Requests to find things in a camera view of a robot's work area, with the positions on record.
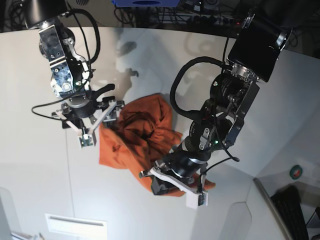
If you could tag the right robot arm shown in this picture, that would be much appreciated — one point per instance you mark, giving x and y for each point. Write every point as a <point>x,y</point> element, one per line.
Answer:
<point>71,73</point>

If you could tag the black keyboard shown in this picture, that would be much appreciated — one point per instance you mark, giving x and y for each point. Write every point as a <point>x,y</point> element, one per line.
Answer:
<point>288,204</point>

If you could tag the orange t-shirt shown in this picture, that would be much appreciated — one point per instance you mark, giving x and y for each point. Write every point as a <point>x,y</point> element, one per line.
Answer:
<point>142,134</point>

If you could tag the blue box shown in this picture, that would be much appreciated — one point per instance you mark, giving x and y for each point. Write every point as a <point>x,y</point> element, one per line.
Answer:
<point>145,3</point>

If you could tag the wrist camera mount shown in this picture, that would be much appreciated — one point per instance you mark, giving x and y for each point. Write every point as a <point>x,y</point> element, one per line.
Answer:
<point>196,196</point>
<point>86,135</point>

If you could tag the green tape roll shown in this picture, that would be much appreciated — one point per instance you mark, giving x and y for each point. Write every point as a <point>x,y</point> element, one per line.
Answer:
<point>296,172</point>

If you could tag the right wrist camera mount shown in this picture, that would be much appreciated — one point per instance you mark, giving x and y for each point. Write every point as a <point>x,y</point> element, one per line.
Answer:
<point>86,135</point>

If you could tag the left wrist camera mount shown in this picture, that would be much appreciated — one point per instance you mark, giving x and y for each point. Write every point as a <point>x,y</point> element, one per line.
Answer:
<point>196,196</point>

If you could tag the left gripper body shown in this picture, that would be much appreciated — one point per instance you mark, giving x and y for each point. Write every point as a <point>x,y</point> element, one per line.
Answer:
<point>183,165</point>

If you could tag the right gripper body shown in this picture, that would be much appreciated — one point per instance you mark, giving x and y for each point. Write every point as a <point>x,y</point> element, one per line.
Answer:
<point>80,107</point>

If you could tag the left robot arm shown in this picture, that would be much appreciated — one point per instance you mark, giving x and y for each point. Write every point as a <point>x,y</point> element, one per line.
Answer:
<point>215,126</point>

